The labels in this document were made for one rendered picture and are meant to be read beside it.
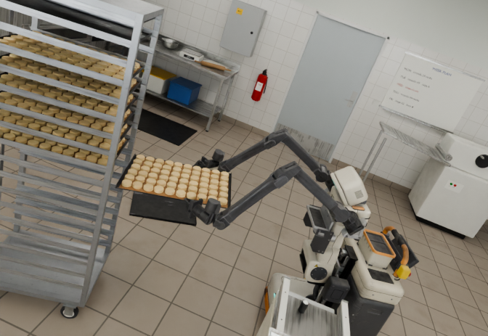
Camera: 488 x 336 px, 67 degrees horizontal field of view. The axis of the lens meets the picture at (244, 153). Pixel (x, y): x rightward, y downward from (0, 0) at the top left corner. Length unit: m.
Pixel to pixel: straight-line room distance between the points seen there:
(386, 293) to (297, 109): 4.05
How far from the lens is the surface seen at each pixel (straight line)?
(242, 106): 6.09
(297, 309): 1.86
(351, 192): 2.13
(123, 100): 1.76
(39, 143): 2.13
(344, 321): 1.86
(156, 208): 3.55
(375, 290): 2.38
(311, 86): 5.90
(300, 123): 6.04
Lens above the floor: 2.05
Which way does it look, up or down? 23 degrees down
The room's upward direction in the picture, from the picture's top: 20 degrees clockwise
